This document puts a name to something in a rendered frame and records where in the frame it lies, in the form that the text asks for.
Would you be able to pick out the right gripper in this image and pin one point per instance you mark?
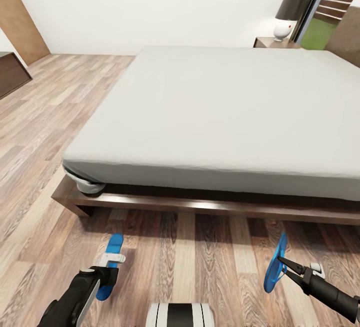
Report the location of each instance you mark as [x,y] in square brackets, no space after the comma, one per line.
[311,284]

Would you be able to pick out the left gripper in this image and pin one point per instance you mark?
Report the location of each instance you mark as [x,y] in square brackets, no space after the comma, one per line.
[109,275]

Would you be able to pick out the sandal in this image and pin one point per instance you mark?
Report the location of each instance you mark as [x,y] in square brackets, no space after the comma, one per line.
[276,266]
[114,247]

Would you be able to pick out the table lamp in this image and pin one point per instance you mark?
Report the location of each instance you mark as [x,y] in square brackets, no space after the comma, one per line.
[290,10]

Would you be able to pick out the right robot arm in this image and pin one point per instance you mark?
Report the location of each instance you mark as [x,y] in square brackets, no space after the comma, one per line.
[312,282]

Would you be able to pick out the fixed window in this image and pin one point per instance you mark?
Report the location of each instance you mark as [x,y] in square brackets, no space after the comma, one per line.
[318,22]

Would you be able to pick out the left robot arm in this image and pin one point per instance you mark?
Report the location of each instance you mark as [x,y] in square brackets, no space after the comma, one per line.
[71,309]

